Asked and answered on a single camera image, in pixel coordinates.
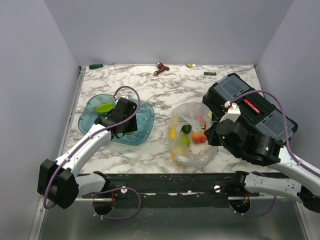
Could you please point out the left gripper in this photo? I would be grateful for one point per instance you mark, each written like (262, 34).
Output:
(132, 126)

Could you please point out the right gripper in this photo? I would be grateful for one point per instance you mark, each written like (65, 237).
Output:
(210, 134)

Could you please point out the clear plastic bag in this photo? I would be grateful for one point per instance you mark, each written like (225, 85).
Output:
(196, 155)

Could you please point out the orange fake peach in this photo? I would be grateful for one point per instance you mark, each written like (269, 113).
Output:
(198, 138)

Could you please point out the yellow fake banana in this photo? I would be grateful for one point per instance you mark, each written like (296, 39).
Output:
(172, 133)

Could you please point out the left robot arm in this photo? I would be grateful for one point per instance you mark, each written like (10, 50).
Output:
(59, 182)

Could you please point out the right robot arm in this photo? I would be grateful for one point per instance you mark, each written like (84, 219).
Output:
(302, 182)

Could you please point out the green fake fruit slice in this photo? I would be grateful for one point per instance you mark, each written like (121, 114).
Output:
(104, 108)

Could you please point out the red fake apple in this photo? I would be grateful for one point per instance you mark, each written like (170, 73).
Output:
(199, 118)

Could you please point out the dark green fake avocado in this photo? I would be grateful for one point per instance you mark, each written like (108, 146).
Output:
(186, 129)

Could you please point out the black tool box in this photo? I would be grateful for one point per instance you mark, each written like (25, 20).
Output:
(258, 115)

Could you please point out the brown tap fitting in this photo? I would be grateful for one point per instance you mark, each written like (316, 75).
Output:
(161, 68)

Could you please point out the small black chip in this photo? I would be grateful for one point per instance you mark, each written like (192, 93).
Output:
(209, 73)

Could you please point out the yellow white small item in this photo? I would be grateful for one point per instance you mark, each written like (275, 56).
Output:
(191, 65)

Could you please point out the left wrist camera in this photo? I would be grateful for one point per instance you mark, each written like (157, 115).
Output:
(125, 96)

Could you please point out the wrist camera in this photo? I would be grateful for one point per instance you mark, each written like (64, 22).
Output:
(233, 112)
(125, 96)

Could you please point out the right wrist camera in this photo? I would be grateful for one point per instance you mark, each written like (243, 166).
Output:
(233, 112)

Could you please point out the green handle screwdriver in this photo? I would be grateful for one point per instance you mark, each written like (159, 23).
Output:
(98, 66)

